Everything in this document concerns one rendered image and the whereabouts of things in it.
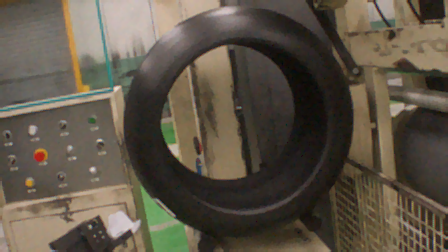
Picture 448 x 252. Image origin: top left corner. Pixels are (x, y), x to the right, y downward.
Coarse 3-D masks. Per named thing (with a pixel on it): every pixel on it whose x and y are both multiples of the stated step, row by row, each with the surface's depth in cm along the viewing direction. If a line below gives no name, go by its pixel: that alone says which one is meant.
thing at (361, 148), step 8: (352, 80) 158; (352, 88) 148; (360, 88) 149; (352, 96) 149; (360, 96) 149; (360, 104) 150; (360, 112) 150; (368, 112) 150; (360, 120) 150; (368, 120) 151; (360, 128) 151; (368, 128) 151; (352, 136) 151; (360, 136) 151; (368, 136) 152; (352, 144) 151; (360, 144) 152; (368, 144) 152; (352, 152) 152; (360, 152) 152; (368, 152) 152; (360, 160) 152; (368, 160) 153; (352, 168) 152; (344, 176) 152
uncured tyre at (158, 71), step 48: (192, 48) 107; (288, 48) 110; (144, 96) 108; (336, 96) 114; (144, 144) 109; (288, 144) 143; (336, 144) 115; (192, 192) 139; (240, 192) 142; (288, 192) 137
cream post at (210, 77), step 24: (192, 0) 144; (216, 0) 145; (192, 72) 148; (216, 72) 149; (216, 96) 150; (216, 120) 151; (216, 144) 152; (240, 144) 153; (216, 168) 153; (240, 168) 154
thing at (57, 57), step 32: (0, 0) 169; (32, 0) 171; (64, 0) 172; (96, 0) 174; (0, 32) 171; (32, 32) 172; (64, 32) 174; (96, 32) 176; (0, 64) 172; (32, 64) 174; (64, 64) 176; (96, 64) 178; (0, 96) 174; (32, 96) 176; (64, 96) 178
